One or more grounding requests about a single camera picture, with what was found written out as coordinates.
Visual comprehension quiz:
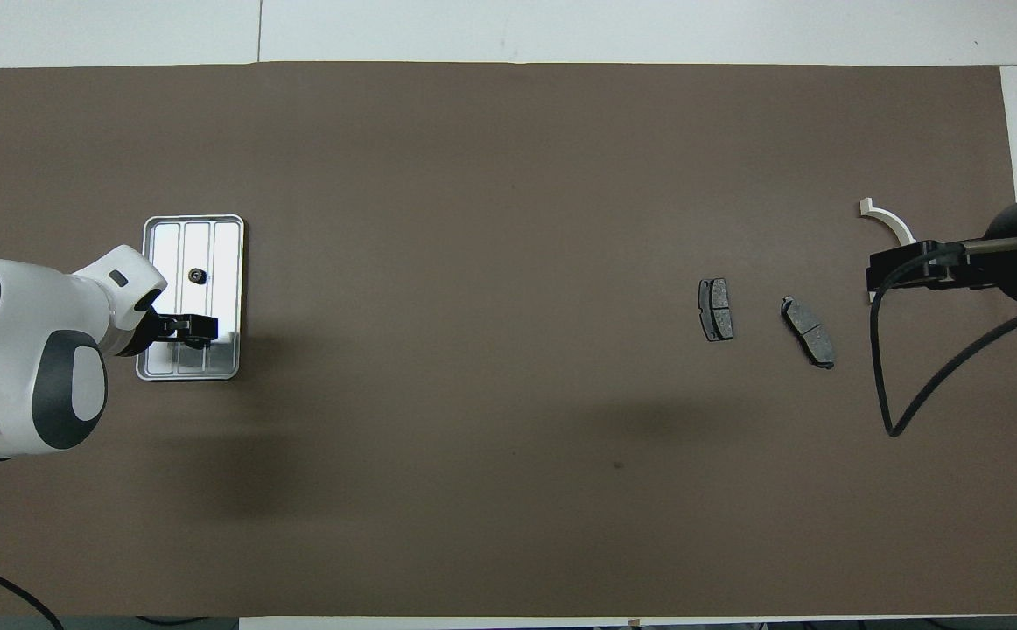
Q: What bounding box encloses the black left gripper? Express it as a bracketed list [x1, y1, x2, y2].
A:
[115, 296, 218, 355]

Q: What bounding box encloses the silver metal tray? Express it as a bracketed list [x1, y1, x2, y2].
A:
[136, 214, 245, 382]

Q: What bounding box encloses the curved dark brake pad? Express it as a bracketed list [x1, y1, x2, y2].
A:
[780, 296, 837, 371]

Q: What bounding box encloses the rectangular dark brake pad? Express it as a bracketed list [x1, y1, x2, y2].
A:
[698, 277, 734, 343]

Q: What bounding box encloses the brown table mat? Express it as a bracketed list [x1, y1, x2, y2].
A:
[0, 61, 1017, 618]

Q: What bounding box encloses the white semicircular plastic bracket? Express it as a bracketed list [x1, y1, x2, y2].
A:
[859, 197, 919, 305]

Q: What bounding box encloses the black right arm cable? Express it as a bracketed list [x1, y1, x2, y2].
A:
[872, 241, 1017, 438]

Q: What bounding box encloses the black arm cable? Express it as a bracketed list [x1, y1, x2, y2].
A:
[872, 241, 1017, 438]
[0, 554, 65, 630]

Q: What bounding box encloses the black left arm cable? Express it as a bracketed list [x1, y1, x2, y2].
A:
[0, 554, 65, 630]

